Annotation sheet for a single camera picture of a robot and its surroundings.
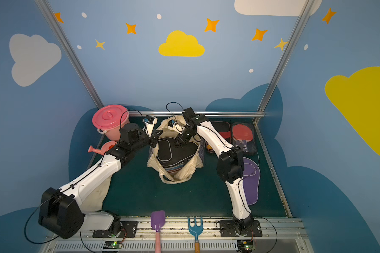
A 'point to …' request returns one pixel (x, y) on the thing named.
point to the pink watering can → (106, 147)
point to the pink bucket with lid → (110, 118)
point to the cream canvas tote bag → (162, 124)
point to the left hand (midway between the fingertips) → (164, 129)
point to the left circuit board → (113, 244)
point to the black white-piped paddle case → (170, 152)
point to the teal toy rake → (196, 231)
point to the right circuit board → (247, 245)
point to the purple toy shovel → (158, 222)
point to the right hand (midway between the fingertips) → (181, 138)
